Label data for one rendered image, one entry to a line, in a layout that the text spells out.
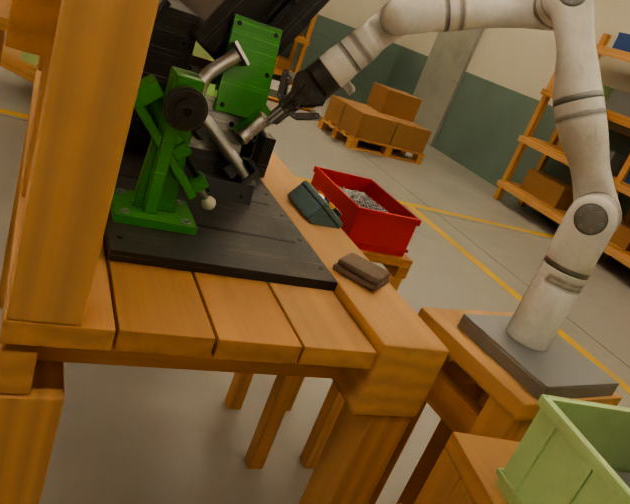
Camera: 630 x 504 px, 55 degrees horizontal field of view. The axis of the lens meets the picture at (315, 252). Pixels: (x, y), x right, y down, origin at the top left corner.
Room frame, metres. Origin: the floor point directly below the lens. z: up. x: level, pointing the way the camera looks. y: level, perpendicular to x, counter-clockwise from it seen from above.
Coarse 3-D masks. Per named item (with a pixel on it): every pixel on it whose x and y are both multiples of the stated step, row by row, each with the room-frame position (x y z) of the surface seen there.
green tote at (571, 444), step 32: (544, 416) 0.78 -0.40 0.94; (576, 416) 0.81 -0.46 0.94; (608, 416) 0.84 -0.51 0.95; (544, 448) 0.75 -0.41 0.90; (576, 448) 0.71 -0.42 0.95; (608, 448) 0.85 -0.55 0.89; (512, 480) 0.77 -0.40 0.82; (544, 480) 0.73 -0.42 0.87; (576, 480) 0.69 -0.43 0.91; (608, 480) 0.65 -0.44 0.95
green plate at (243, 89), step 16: (240, 16) 1.37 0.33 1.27; (240, 32) 1.37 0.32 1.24; (256, 32) 1.39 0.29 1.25; (272, 32) 1.41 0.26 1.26; (256, 48) 1.38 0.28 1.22; (272, 48) 1.40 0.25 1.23; (256, 64) 1.38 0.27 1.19; (272, 64) 1.40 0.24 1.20; (224, 80) 1.34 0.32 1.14; (240, 80) 1.35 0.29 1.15; (256, 80) 1.37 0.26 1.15; (224, 96) 1.33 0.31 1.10; (240, 96) 1.35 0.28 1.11; (256, 96) 1.37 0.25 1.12; (224, 112) 1.33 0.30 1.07; (240, 112) 1.35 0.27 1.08
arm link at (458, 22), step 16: (464, 0) 1.27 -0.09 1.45; (480, 0) 1.27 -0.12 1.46; (496, 0) 1.30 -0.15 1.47; (512, 0) 1.32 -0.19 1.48; (528, 0) 1.33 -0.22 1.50; (464, 16) 1.26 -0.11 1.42; (480, 16) 1.27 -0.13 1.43; (496, 16) 1.29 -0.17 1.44; (512, 16) 1.31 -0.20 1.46; (528, 16) 1.32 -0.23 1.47
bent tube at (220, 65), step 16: (240, 48) 1.32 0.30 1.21; (208, 64) 1.30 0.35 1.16; (224, 64) 1.30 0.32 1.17; (240, 64) 1.36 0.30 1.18; (208, 80) 1.28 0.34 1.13; (208, 112) 1.28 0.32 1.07; (208, 128) 1.27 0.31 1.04; (224, 144) 1.28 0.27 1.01; (240, 160) 1.30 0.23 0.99; (240, 176) 1.30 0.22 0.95
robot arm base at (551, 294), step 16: (544, 272) 1.16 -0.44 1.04; (560, 272) 1.14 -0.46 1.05; (528, 288) 1.19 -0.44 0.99; (544, 288) 1.15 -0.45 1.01; (560, 288) 1.14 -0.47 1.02; (576, 288) 1.14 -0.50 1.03; (528, 304) 1.16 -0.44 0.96; (544, 304) 1.14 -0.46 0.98; (560, 304) 1.14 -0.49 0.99; (512, 320) 1.18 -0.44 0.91; (528, 320) 1.15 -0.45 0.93; (544, 320) 1.14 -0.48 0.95; (560, 320) 1.15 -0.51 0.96; (512, 336) 1.16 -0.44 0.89; (528, 336) 1.14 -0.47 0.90; (544, 336) 1.14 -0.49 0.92
